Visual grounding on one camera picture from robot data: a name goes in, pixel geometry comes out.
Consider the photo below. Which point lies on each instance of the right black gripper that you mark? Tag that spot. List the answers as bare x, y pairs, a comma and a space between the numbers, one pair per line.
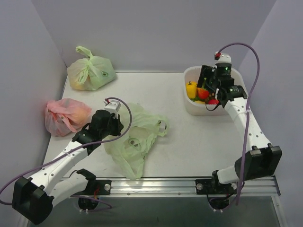
207, 75

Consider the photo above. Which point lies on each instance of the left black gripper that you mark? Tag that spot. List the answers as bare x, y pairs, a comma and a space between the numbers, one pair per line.
118, 125

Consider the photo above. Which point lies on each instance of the yellow bell pepper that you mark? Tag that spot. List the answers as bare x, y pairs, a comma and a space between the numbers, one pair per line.
191, 89

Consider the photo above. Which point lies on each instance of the brown longan bunch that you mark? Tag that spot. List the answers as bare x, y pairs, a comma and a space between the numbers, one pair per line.
211, 96

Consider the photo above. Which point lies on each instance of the red tomato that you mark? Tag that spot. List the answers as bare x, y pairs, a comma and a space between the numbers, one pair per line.
213, 102

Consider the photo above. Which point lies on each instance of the light green fruit bag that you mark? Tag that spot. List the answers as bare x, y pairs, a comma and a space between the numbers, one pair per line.
130, 151

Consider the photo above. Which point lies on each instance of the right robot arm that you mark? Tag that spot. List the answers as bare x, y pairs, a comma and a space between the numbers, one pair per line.
259, 157

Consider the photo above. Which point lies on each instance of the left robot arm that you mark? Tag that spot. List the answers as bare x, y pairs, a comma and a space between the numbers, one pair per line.
35, 197

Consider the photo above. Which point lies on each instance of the small yellow fruit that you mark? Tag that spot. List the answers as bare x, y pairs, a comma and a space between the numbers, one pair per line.
200, 102

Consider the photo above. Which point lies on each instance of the pink knotted plastic bag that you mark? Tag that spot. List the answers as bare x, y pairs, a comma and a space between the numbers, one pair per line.
65, 116

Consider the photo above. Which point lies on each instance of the green knotted plastic bag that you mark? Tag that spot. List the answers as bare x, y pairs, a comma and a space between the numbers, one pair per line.
91, 72

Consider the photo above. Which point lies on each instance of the white plastic basket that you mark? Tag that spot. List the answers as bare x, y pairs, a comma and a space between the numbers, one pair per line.
192, 74

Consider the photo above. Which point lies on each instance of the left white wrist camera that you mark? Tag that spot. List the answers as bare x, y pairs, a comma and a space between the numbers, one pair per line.
112, 107

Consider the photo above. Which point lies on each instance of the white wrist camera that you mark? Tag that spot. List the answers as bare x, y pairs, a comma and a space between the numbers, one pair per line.
222, 58
112, 107

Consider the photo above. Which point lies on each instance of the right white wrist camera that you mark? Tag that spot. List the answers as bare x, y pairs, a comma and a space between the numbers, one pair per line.
222, 58

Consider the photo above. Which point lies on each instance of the left black base bracket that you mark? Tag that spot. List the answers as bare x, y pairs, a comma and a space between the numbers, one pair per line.
99, 187

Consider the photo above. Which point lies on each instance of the black base bracket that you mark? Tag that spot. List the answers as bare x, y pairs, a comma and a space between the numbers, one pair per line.
99, 187
211, 186

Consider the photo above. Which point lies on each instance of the aluminium mounting rail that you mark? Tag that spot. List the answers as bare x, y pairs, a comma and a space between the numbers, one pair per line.
121, 187

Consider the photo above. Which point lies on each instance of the right black base bracket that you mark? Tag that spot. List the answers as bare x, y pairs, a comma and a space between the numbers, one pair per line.
211, 186

